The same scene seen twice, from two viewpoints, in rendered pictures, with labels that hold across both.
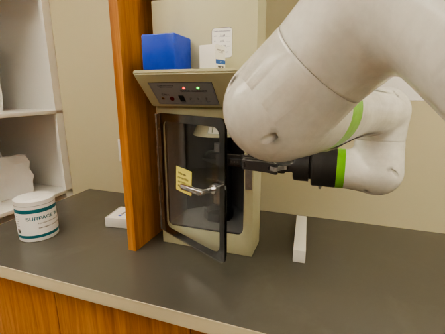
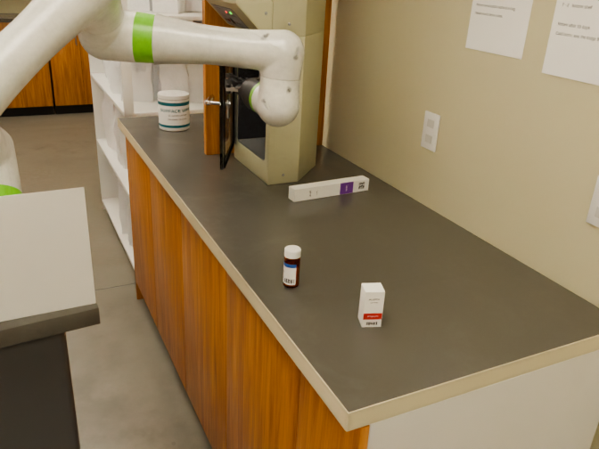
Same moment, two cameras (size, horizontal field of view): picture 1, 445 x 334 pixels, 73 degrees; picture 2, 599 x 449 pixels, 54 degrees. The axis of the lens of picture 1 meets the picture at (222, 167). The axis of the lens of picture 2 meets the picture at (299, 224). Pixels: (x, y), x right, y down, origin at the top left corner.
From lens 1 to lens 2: 149 cm
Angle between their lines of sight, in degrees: 42
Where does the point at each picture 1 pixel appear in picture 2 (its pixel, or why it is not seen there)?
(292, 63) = not seen: hidden behind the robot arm
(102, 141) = not seen: hidden behind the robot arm
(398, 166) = (270, 100)
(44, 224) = (171, 118)
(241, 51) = not seen: outside the picture
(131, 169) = (207, 79)
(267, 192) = (375, 149)
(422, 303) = (309, 246)
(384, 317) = (266, 235)
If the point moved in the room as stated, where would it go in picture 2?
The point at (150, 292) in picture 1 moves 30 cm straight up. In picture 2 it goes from (173, 173) to (169, 84)
